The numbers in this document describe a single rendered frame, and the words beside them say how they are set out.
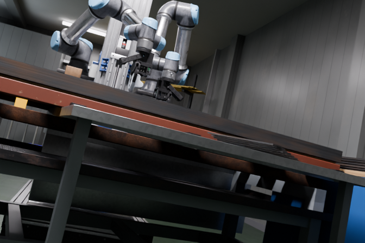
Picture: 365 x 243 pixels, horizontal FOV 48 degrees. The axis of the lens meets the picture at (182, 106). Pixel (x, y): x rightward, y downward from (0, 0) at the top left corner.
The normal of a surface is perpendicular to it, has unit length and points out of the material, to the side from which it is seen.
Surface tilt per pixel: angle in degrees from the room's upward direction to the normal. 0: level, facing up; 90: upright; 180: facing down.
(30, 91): 90
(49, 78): 90
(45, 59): 90
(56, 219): 90
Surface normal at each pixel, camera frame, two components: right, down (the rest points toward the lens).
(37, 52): 0.26, -0.07
